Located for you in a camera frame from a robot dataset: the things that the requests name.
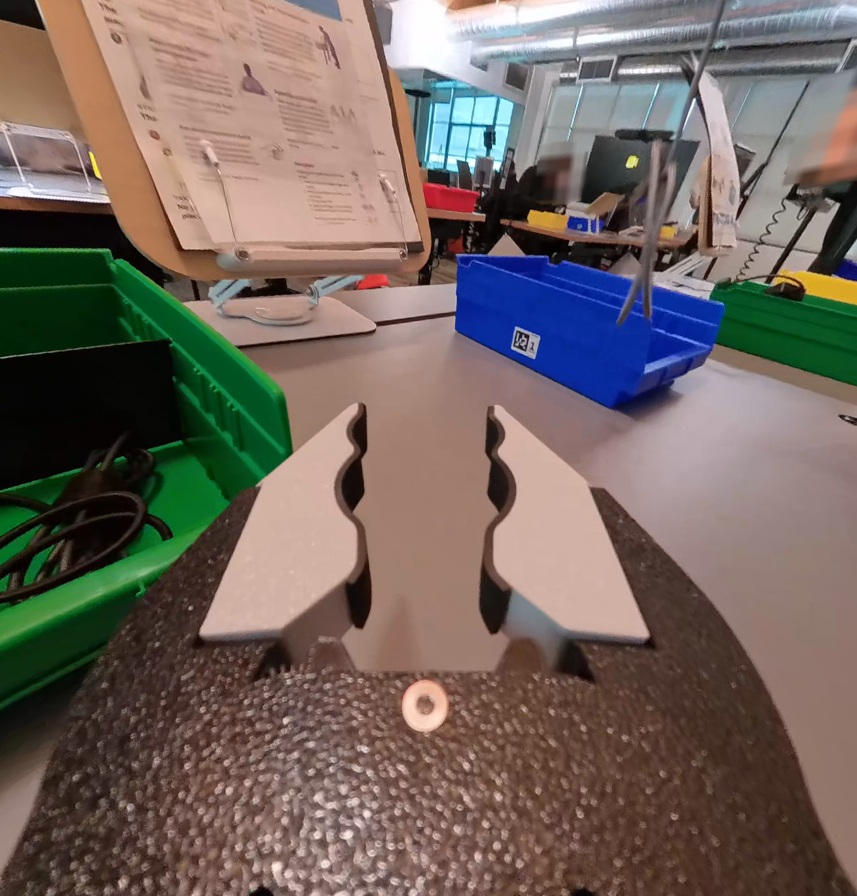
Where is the silver air duct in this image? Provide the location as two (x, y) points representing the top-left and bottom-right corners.
(449, 0), (857, 71)

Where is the hanging dark cable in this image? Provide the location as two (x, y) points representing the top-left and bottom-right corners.
(616, 0), (726, 328)

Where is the wooden document stand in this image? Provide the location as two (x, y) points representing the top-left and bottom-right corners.
(36, 0), (432, 347)

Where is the black monitor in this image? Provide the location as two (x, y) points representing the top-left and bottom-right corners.
(581, 134), (701, 207)

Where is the wooden background table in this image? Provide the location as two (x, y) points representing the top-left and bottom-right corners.
(428, 206), (695, 252)

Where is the red storage bin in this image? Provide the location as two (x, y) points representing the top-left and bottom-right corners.
(423, 182), (481, 212)

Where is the clear acrylic holder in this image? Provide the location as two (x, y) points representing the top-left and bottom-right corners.
(0, 122), (97, 197)

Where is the black cable bundle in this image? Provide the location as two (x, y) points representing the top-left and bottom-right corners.
(0, 434), (174, 609)

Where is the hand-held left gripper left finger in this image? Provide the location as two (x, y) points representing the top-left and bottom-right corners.
(199, 402), (373, 662)

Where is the printed instruction sheet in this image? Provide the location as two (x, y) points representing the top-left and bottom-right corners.
(82, 0), (424, 252)

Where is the green divided storage bin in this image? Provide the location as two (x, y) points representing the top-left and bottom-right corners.
(0, 246), (294, 722)

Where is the hanging white paper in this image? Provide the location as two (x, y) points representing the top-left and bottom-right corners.
(690, 70), (740, 253)

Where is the black bin divider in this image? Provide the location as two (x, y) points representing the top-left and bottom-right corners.
(0, 339), (184, 491)

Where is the blue storage bin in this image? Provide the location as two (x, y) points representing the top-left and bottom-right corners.
(455, 253), (725, 409)

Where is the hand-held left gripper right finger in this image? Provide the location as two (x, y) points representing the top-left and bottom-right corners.
(479, 405), (652, 673)

